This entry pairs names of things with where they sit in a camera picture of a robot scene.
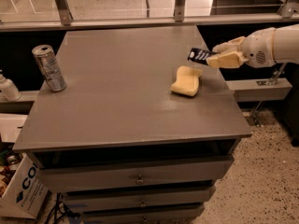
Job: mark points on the grey drawer cabinet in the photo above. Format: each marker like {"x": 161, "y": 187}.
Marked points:
{"x": 117, "y": 106}

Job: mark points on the yellow sponge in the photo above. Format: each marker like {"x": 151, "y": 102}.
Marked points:
{"x": 187, "y": 81}

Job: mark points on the top grey drawer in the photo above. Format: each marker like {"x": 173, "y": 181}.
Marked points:
{"x": 136, "y": 174}

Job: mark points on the white cardboard box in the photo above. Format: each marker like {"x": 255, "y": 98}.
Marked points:
{"x": 24, "y": 194}

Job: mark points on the bottom grey drawer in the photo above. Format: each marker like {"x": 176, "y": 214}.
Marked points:
{"x": 144, "y": 216}

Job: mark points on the silver drink can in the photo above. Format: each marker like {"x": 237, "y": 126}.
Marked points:
{"x": 49, "y": 67}

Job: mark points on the middle grey drawer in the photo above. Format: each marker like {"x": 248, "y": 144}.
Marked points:
{"x": 139, "y": 198}

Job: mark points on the grey drawer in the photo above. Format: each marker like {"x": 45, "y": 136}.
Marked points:
{"x": 139, "y": 198}
{"x": 144, "y": 216}
{"x": 136, "y": 174}

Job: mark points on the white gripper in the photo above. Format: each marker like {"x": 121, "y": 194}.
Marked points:
{"x": 259, "y": 48}

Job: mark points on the white plastic bottle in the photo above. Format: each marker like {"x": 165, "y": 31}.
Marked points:
{"x": 9, "y": 89}

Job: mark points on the metal window frame rail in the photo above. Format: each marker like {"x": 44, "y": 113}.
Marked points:
{"x": 33, "y": 15}

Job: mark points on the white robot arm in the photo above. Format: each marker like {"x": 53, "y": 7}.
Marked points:
{"x": 285, "y": 44}

